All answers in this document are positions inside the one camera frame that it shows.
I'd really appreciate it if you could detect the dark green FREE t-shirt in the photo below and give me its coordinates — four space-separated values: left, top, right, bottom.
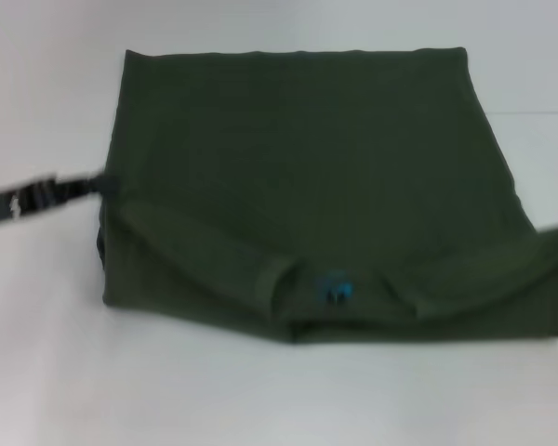
95 45 558 348

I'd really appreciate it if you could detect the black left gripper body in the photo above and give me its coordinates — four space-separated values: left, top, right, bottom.
0 174 60 232

